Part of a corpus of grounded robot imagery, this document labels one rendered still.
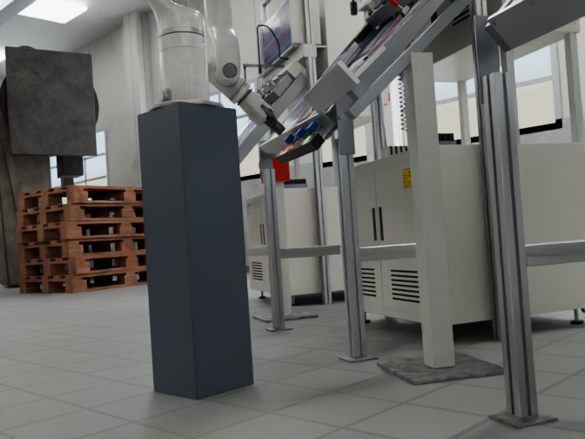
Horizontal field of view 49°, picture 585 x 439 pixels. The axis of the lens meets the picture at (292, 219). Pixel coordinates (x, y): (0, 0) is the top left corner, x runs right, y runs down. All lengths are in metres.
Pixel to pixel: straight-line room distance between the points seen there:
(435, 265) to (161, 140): 0.75
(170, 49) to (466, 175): 1.00
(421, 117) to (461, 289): 0.64
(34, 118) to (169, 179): 6.31
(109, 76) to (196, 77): 8.06
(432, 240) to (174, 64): 0.78
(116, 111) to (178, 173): 7.93
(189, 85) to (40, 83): 6.35
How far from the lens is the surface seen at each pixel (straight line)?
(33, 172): 8.05
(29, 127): 7.81
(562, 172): 2.34
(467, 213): 2.09
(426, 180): 1.66
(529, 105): 5.24
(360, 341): 1.88
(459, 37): 2.50
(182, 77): 1.64
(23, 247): 6.65
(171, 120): 1.57
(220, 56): 2.07
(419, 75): 1.70
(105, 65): 9.80
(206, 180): 1.57
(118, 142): 9.36
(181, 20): 1.68
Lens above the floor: 0.36
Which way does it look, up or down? 2 degrees up
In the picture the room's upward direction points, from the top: 4 degrees counter-clockwise
